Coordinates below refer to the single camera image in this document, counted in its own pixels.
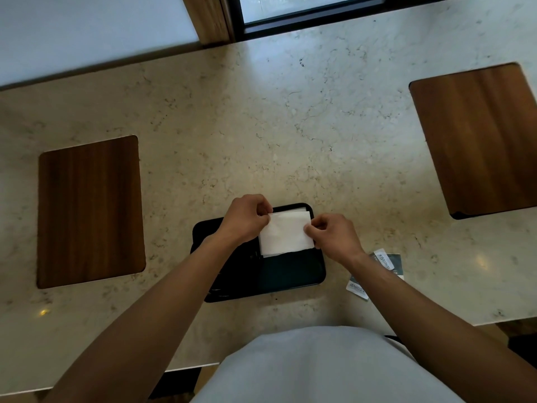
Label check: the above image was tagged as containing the white napkin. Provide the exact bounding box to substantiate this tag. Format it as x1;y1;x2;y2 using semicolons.
258;207;315;258

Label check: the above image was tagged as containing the grey and white leaflet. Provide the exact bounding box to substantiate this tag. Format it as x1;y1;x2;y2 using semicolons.
346;248;405;301

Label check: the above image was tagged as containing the person's right forearm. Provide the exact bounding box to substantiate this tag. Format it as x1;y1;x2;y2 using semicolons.
345;252;537;403

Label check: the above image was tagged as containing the person's left forearm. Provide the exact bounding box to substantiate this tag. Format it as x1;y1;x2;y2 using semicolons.
44;236;240;403

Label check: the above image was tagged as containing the person's white shirt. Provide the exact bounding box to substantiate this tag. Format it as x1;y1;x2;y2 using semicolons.
191;326;466;403

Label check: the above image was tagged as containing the person's left hand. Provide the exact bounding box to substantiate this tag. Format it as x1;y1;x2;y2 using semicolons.
216;194;274;247

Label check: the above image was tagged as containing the person's right hand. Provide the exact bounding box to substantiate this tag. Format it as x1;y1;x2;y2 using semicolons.
303;213;366;266

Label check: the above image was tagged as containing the black window frame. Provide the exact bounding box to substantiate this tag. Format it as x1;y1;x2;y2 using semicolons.
227;0;466;42

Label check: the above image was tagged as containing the black rectangular tray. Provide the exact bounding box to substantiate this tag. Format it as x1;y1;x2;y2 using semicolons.
190;202;327;303

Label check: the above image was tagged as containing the wooden wall post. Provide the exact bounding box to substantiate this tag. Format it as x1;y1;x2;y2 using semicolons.
181;0;235;46

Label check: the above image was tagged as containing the wooden board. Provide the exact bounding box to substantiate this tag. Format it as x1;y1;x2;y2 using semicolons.
36;135;147;289
409;62;537;220

